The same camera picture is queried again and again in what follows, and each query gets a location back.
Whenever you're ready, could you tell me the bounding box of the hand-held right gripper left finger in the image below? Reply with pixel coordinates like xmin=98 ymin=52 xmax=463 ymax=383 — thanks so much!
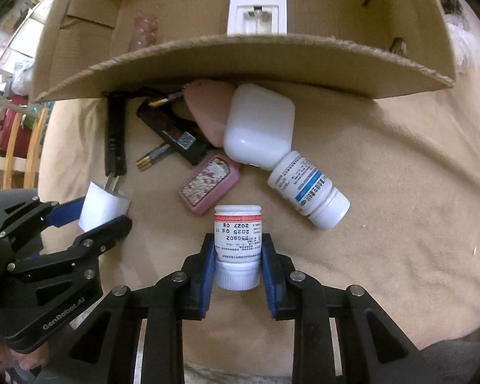
xmin=36 ymin=232 xmax=219 ymax=384

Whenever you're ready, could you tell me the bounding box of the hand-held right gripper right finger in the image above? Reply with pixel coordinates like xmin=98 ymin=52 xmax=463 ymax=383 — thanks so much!
xmin=260 ymin=232 xmax=452 ymax=384

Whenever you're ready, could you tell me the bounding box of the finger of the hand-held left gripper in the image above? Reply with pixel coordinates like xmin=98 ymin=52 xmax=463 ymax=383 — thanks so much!
xmin=8 ymin=215 xmax=132 ymax=289
xmin=0 ymin=196 xmax=86 ymax=251

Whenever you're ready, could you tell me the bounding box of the white charger plug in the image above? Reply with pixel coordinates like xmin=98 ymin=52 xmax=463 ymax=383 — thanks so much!
xmin=79 ymin=174 xmax=132 ymax=233

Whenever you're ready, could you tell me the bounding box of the white bottle with red label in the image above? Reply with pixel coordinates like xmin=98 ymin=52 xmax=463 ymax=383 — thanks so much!
xmin=214 ymin=204 xmax=263 ymax=292

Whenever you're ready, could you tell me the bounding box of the black flashlight with lanyard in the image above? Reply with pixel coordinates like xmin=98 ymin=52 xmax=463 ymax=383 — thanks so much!
xmin=104 ymin=90 xmax=128 ymax=177

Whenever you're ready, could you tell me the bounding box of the AA battery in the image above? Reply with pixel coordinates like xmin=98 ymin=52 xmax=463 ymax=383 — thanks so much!
xmin=148 ymin=93 xmax=185 ymax=108
xmin=135 ymin=143 xmax=171 ymax=165
xmin=140 ymin=148 xmax=173 ymax=172

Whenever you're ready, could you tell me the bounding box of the pink floral case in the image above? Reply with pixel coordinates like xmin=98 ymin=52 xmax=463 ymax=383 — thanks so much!
xmin=179 ymin=150 xmax=241 ymax=217

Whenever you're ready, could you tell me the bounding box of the white bottle with blue label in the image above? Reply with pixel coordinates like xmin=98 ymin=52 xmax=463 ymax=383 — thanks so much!
xmin=267 ymin=151 xmax=351 ymax=230

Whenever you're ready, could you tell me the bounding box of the black battery pack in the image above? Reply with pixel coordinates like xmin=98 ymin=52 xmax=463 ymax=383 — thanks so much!
xmin=136 ymin=96 xmax=217 ymax=165

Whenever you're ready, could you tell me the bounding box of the white square plastic bottle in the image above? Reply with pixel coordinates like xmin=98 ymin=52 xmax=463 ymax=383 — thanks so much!
xmin=223 ymin=83 xmax=296 ymax=171

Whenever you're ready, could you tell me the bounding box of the pink rounded case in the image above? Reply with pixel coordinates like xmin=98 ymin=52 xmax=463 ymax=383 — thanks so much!
xmin=183 ymin=81 xmax=236 ymax=148

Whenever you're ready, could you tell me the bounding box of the cardboard box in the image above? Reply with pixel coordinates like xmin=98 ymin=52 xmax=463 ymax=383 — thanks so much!
xmin=30 ymin=0 xmax=457 ymax=102

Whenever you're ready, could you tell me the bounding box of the person's left hand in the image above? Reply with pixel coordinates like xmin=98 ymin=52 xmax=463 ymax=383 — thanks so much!
xmin=0 ymin=340 xmax=51 ymax=374

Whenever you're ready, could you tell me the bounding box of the wooden chair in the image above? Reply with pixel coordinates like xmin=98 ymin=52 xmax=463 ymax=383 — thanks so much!
xmin=0 ymin=104 xmax=51 ymax=190

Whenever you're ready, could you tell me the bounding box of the translucent pink comb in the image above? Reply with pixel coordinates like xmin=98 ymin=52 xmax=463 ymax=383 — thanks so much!
xmin=129 ymin=13 xmax=159 ymax=52

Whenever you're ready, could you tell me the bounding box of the fluffy white throw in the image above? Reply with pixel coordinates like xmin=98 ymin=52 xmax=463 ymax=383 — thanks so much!
xmin=440 ymin=0 xmax=480 ymax=73

